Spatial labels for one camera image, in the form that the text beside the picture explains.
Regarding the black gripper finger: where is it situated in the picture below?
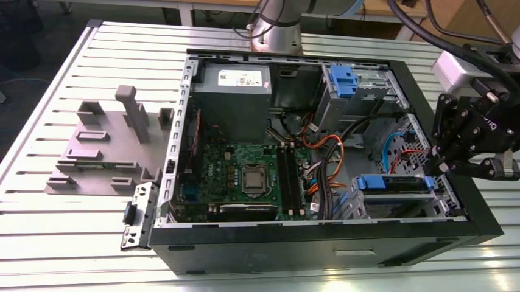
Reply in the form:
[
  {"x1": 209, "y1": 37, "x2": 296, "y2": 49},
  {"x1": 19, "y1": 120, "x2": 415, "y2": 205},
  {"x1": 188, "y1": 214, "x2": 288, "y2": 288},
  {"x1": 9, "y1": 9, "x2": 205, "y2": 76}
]
[
  {"x1": 425, "y1": 93, "x2": 462, "y2": 176},
  {"x1": 439, "y1": 157, "x2": 507, "y2": 180}
]

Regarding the orange disk power wire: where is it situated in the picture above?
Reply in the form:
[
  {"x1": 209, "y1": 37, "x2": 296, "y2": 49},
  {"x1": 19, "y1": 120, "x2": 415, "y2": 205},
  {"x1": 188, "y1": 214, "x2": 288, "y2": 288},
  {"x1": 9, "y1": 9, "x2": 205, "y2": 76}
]
[{"x1": 399, "y1": 150, "x2": 430, "y2": 164}]

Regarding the blue data wire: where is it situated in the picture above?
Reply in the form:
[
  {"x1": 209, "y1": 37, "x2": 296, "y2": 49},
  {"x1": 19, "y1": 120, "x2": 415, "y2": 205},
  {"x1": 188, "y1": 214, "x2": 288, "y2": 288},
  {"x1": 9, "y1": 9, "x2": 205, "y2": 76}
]
[{"x1": 379, "y1": 129, "x2": 415, "y2": 175}]

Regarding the hard disk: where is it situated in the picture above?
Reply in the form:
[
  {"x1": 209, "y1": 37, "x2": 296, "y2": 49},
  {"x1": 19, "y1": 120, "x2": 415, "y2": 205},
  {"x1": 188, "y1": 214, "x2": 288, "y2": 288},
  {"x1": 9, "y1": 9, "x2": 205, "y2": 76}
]
[{"x1": 334, "y1": 173, "x2": 435, "y2": 214}]

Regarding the grey metal disk bay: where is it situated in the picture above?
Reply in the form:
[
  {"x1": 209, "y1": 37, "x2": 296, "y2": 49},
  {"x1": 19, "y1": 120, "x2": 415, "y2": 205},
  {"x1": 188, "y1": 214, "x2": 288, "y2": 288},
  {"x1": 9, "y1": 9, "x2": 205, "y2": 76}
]
[{"x1": 351, "y1": 173, "x2": 450, "y2": 220}]

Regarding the blue drive bay latch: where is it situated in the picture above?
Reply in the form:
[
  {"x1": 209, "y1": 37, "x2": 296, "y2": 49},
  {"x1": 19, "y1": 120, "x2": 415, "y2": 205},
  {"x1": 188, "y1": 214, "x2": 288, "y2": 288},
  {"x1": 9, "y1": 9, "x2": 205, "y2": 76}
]
[{"x1": 330, "y1": 65, "x2": 359, "y2": 99}]

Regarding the wooden cabinet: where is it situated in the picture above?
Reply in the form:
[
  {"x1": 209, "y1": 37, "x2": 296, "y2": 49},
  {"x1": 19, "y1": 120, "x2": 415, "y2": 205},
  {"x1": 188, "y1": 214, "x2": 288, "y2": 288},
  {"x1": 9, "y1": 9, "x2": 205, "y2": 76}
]
[{"x1": 411, "y1": 0, "x2": 520, "y2": 80}]

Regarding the wooden desk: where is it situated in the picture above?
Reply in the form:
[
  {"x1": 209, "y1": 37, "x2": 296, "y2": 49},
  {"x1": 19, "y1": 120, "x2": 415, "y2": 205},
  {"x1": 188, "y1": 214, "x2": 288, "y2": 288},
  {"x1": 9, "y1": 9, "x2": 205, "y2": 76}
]
[{"x1": 356, "y1": 0, "x2": 430, "y2": 42}]

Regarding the black RAM slot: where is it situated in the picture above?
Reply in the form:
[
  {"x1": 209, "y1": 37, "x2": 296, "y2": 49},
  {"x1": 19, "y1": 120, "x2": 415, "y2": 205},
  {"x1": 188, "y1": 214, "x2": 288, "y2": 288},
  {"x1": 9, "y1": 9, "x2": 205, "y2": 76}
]
[
  {"x1": 276, "y1": 142, "x2": 296, "y2": 217},
  {"x1": 285, "y1": 142, "x2": 306, "y2": 215}
]

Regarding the silver CPU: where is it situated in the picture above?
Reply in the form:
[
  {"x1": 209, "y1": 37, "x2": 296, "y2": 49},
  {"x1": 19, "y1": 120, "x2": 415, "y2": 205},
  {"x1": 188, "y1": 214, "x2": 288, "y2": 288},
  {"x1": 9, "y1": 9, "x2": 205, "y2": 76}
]
[{"x1": 241, "y1": 172, "x2": 267, "y2": 189}]

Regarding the CPU socket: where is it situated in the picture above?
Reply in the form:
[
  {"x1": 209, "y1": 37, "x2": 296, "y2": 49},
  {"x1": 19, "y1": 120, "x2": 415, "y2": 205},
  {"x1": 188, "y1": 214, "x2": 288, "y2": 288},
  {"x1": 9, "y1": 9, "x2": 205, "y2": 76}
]
[{"x1": 239, "y1": 163, "x2": 272, "y2": 200}]

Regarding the grey power supply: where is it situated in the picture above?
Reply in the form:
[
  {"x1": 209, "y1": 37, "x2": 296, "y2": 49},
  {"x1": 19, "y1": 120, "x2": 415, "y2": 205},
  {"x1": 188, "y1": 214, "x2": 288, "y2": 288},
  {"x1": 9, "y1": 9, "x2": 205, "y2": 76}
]
[{"x1": 189, "y1": 63, "x2": 272, "y2": 144}]

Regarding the black PC case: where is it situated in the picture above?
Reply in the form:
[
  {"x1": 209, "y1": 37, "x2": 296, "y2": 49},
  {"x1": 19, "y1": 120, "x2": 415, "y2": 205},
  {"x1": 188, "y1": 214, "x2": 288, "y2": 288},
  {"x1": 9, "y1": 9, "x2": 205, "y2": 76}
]
[{"x1": 148, "y1": 47, "x2": 503, "y2": 276}]

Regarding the green motherboard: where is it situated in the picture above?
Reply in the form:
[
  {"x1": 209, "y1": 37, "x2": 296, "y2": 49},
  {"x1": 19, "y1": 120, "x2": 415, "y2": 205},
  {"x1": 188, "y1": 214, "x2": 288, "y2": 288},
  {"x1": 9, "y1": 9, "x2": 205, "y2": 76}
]
[{"x1": 175, "y1": 142, "x2": 322, "y2": 223}]

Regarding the black graphics card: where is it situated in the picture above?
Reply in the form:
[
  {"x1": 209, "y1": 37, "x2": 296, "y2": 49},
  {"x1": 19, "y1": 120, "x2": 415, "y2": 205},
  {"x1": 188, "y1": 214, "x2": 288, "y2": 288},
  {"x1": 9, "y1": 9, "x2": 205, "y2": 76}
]
[{"x1": 205, "y1": 203, "x2": 279, "y2": 222}]

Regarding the grey parts rack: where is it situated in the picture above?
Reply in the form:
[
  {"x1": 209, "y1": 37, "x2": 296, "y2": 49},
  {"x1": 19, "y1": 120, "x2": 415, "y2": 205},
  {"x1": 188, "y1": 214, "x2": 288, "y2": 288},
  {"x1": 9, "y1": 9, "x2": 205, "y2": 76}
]
[{"x1": 42, "y1": 85, "x2": 176, "y2": 196}]

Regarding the green RAM stick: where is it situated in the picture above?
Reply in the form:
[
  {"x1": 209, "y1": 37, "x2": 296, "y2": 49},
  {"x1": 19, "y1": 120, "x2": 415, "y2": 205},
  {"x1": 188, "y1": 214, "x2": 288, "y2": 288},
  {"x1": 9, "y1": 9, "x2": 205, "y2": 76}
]
[{"x1": 72, "y1": 163, "x2": 137, "y2": 170}]

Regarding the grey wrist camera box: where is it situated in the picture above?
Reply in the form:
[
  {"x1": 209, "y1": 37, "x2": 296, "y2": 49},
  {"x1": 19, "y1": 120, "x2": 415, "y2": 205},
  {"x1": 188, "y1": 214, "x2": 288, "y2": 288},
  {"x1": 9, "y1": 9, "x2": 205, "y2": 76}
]
[{"x1": 430, "y1": 51, "x2": 482, "y2": 92}]

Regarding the orange wire bundle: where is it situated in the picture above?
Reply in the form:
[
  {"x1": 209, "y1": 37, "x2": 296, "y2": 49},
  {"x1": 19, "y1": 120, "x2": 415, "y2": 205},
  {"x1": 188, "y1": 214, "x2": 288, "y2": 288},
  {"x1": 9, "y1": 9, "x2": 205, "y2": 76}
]
[{"x1": 300, "y1": 133, "x2": 348, "y2": 196}]

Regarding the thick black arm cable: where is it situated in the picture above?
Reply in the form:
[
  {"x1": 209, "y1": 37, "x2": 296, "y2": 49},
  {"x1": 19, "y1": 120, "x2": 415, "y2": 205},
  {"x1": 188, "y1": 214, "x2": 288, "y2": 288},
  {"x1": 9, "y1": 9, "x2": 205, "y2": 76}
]
[{"x1": 386, "y1": 0, "x2": 520, "y2": 94}]

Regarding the black cable bundle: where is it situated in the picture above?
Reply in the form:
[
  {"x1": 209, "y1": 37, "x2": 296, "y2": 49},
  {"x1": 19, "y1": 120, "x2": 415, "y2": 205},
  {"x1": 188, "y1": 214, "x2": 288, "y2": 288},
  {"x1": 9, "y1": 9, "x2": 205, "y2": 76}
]
[{"x1": 318, "y1": 111, "x2": 407, "y2": 220}]

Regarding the yellow black wire bundle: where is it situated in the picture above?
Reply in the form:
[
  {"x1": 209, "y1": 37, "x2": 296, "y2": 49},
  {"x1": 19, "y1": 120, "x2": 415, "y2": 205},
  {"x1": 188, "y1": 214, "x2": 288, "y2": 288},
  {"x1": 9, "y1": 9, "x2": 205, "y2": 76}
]
[{"x1": 265, "y1": 126, "x2": 295, "y2": 144}]

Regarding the thin red wire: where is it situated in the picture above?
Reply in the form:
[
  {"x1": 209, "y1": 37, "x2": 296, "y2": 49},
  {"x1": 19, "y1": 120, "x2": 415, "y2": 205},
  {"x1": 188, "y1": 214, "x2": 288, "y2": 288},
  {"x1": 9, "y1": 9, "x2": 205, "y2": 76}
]
[{"x1": 184, "y1": 108, "x2": 203, "y2": 175}]

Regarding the white desk frame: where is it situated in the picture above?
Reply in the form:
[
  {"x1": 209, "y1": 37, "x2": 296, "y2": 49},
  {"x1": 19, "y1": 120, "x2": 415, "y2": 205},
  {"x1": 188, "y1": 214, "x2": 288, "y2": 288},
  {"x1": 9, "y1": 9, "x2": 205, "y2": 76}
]
[{"x1": 56, "y1": 0, "x2": 260, "y2": 28}]

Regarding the grey expansion card bracket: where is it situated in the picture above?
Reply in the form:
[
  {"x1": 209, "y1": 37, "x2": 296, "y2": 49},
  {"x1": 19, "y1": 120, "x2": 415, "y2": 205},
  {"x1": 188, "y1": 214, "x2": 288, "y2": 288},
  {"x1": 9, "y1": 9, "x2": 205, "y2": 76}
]
[{"x1": 120, "y1": 181, "x2": 160, "y2": 252}]

